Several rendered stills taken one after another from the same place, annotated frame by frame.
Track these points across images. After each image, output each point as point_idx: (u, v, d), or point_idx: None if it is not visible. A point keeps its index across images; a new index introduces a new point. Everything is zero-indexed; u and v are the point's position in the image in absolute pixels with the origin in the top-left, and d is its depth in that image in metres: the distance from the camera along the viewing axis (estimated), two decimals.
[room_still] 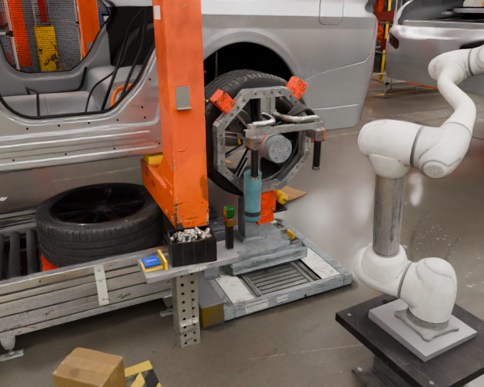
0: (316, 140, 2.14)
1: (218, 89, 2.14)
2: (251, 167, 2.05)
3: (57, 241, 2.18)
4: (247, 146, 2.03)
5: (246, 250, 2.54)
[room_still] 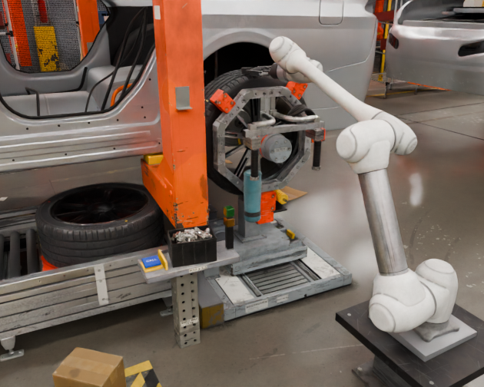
0: (316, 140, 2.14)
1: (218, 89, 2.14)
2: (251, 167, 2.05)
3: (57, 241, 2.18)
4: (247, 146, 2.03)
5: (246, 250, 2.54)
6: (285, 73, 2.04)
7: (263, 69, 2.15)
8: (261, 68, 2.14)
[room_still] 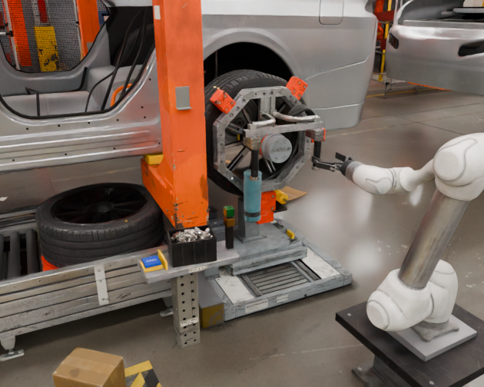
0: (316, 140, 2.14)
1: (218, 89, 2.14)
2: (251, 167, 2.05)
3: (57, 241, 2.18)
4: (247, 146, 2.03)
5: (246, 250, 2.54)
6: (352, 175, 1.89)
7: (334, 163, 2.01)
8: (333, 162, 2.01)
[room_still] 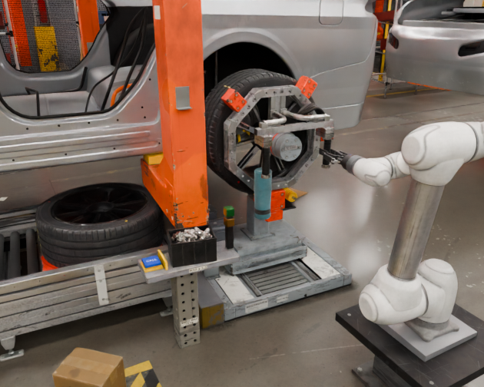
0: (326, 138, 2.17)
1: (230, 88, 2.17)
2: (263, 164, 2.08)
3: (57, 241, 2.18)
4: (259, 144, 2.06)
5: (255, 248, 2.56)
6: (353, 168, 1.98)
7: (337, 157, 2.11)
8: (336, 155, 2.11)
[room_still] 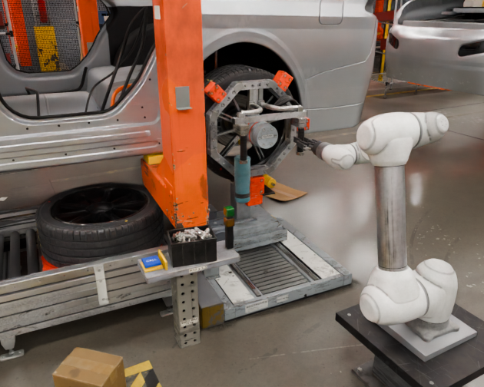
0: (299, 127, 2.36)
1: (210, 81, 2.36)
2: (240, 151, 2.27)
3: (57, 241, 2.18)
4: (237, 132, 2.26)
5: (237, 231, 2.76)
6: (321, 153, 2.17)
7: (309, 143, 2.30)
8: (307, 143, 2.30)
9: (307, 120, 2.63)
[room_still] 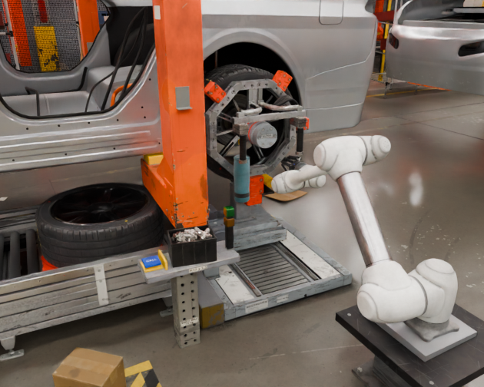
0: (299, 127, 2.37)
1: (210, 81, 2.37)
2: (240, 150, 2.28)
3: (57, 241, 2.18)
4: (236, 132, 2.26)
5: (237, 230, 2.76)
6: None
7: (289, 165, 2.62)
8: (287, 165, 2.62)
9: (306, 120, 2.63)
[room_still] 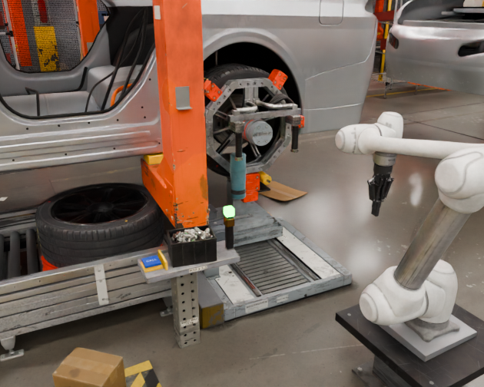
0: (293, 125, 2.41)
1: (207, 80, 2.41)
2: (236, 148, 2.32)
3: (57, 241, 2.18)
4: (232, 130, 2.30)
5: (233, 227, 2.81)
6: (376, 151, 1.81)
7: (375, 183, 1.89)
8: (373, 184, 1.90)
9: (302, 117, 2.68)
